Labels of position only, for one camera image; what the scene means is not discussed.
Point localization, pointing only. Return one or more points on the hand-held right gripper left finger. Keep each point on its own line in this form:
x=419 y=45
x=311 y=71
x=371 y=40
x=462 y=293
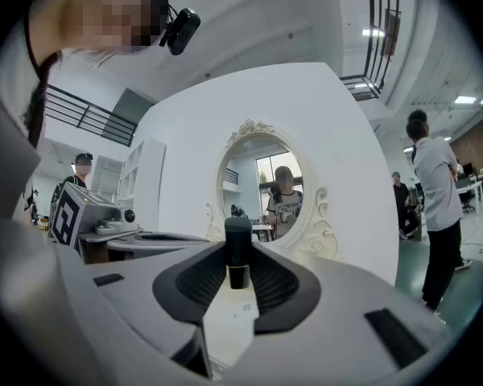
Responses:
x=137 y=296

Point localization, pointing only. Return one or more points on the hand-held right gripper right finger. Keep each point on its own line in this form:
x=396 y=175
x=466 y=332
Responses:
x=338 y=296

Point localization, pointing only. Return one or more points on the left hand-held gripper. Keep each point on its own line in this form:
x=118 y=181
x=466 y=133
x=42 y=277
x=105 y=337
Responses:
x=92 y=211

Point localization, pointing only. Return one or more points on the black lipstick tube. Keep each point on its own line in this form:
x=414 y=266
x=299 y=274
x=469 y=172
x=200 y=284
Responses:
x=238 y=247

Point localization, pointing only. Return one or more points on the white dressing table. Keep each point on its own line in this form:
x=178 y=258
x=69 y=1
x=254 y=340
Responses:
x=225 y=336

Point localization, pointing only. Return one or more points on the oval white ornate mirror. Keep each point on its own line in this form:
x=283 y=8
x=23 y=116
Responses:
x=261 y=183

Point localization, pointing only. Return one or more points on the black balcony railing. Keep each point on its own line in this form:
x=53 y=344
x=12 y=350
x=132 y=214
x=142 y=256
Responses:
x=380 y=34
x=88 y=117

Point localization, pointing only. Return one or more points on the white partition board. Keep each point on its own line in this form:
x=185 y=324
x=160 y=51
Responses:
x=346 y=143

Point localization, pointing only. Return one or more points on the person's grey printed shirt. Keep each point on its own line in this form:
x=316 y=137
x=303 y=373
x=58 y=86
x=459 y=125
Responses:
x=8 y=163

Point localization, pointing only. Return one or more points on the white office desk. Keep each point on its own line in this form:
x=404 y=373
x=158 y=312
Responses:
x=473 y=189

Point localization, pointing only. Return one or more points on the person's head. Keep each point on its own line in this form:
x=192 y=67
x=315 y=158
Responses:
x=100 y=10

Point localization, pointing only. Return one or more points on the black head camera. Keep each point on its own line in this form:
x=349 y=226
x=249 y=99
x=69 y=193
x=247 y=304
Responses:
x=183 y=30

